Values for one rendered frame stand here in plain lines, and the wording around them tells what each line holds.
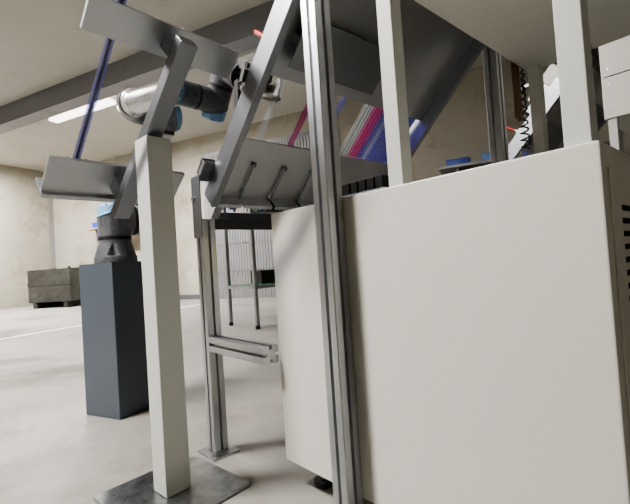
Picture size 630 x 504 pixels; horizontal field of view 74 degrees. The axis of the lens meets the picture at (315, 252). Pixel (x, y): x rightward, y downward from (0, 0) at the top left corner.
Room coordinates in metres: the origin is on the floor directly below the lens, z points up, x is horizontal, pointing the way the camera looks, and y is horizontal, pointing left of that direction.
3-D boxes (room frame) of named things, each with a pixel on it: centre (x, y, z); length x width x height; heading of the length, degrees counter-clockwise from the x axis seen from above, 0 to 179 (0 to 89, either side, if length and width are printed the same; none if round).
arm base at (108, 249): (1.57, 0.75, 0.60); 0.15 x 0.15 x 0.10
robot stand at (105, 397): (1.57, 0.75, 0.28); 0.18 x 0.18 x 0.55; 64
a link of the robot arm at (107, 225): (1.58, 0.75, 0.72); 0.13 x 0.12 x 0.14; 136
